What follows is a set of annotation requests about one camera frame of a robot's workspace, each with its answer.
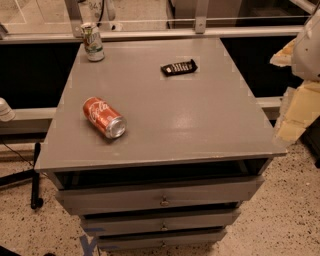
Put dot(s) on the white cylinder object at left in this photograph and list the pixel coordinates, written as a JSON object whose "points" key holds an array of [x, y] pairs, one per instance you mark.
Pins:
{"points": [[6, 112]]}

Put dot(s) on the red coke can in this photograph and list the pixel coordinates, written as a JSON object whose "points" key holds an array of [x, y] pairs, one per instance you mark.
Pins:
{"points": [[107, 120]]}

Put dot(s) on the green white soda can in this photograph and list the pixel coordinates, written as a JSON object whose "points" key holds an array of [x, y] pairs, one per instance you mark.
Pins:
{"points": [[92, 42]]}

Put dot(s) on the black tripod leg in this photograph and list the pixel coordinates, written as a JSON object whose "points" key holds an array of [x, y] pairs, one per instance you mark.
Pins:
{"points": [[36, 201]]}

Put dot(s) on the grey drawer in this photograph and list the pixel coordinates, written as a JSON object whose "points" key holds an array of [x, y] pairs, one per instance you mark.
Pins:
{"points": [[161, 239], [162, 222], [158, 195]]}

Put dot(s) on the black rxbar chocolate wrapper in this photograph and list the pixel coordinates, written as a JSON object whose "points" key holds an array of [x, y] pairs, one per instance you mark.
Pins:
{"points": [[180, 68]]}

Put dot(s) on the middle grey drawer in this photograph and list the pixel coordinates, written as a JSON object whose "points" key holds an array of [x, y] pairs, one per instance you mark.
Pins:
{"points": [[162, 222]]}

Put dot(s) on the grey drawer cabinet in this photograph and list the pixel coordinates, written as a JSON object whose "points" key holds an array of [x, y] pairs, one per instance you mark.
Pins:
{"points": [[199, 126]]}

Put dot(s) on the bottom grey drawer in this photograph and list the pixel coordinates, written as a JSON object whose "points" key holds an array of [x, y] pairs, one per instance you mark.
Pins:
{"points": [[161, 239]]}

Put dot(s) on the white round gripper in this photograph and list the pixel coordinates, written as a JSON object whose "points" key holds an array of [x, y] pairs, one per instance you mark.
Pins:
{"points": [[307, 56]]}

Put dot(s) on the grey metal railing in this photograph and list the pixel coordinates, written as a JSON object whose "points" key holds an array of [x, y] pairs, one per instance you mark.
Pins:
{"points": [[52, 21]]}

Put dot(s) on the top grey drawer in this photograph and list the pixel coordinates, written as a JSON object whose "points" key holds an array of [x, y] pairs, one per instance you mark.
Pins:
{"points": [[158, 195]]}

